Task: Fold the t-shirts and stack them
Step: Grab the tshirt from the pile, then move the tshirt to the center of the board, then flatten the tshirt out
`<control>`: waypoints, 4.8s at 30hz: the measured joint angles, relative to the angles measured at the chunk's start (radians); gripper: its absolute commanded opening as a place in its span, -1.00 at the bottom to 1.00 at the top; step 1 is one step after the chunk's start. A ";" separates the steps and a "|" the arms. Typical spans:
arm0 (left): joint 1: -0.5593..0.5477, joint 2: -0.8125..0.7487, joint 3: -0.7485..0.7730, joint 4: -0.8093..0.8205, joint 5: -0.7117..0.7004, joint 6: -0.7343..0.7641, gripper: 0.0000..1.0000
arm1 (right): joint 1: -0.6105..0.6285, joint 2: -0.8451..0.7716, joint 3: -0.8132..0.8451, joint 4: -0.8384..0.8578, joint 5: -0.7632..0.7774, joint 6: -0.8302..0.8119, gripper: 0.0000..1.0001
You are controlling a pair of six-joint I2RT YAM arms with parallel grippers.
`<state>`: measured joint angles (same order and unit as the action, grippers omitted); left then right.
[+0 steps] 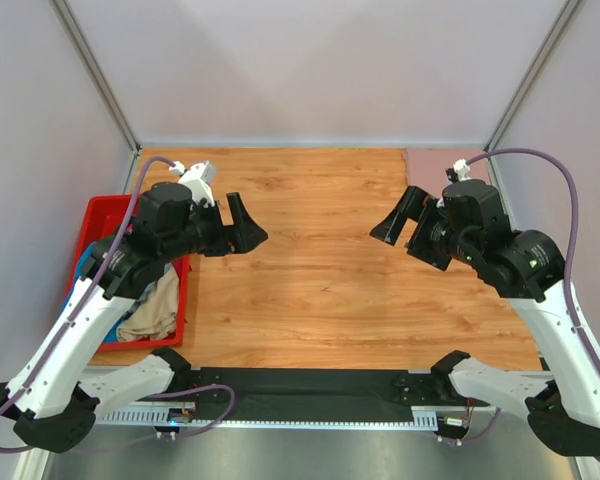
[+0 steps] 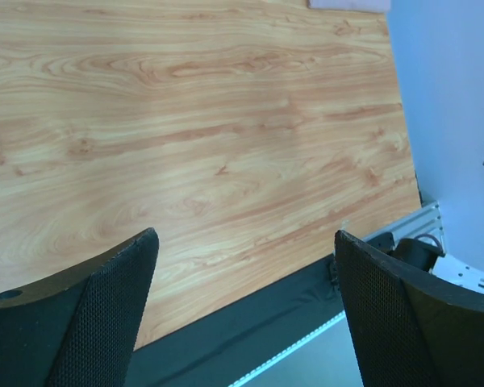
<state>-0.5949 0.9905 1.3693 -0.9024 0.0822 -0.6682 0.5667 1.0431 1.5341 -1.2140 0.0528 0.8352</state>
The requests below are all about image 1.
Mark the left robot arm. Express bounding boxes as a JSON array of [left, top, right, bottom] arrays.
[[0, 182, 268, 453]]

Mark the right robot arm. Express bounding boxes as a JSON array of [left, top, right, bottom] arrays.
[[370, 179, 600, 457]]

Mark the folded pink t shirt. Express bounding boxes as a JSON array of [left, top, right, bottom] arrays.
[[402, 147, 482, 194]]

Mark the beige t shirt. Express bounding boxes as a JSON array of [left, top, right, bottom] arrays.
[[117, 267, 180, 343]]

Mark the red plastic bin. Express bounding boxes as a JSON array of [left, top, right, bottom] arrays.
[[66, 195, 191, 352]]

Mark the bright blue t shirt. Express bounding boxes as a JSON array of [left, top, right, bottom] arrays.
[[62, 242, 148, 345]]

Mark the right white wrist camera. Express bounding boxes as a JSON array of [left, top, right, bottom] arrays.
[[445, 158, 471, 183]]

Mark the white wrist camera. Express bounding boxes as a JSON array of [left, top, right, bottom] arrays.
[[169, 160, 217, 207], [445, 158, 471, 183]]

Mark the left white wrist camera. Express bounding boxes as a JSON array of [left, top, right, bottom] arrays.
[[169, 160, 217, 207]]

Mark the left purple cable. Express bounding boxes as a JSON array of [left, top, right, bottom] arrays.
[[0, 155, 237, 455]]

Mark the purple cable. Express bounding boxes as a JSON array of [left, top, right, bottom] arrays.
[[0, 155, 237, 455], [437, 147, 600, 469]]

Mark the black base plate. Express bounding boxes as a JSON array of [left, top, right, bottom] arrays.
[[168, 367, 470, 412]]

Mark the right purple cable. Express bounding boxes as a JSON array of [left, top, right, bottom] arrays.
[[437, 147, 600, 469]]

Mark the slotted cable duct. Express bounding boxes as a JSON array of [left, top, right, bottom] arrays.
[[96, 402, 438, 432]]

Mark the right aluminium frame post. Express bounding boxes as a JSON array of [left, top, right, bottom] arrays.
[[484, 0, 584, 151]]

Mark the aluminium frame post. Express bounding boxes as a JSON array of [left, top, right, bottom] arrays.
[[484, 0, 584, 151], [49, 0, 141, 153]]

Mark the left aluminium frame post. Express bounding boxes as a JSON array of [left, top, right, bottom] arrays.
[[49, 0, 141, 153]]

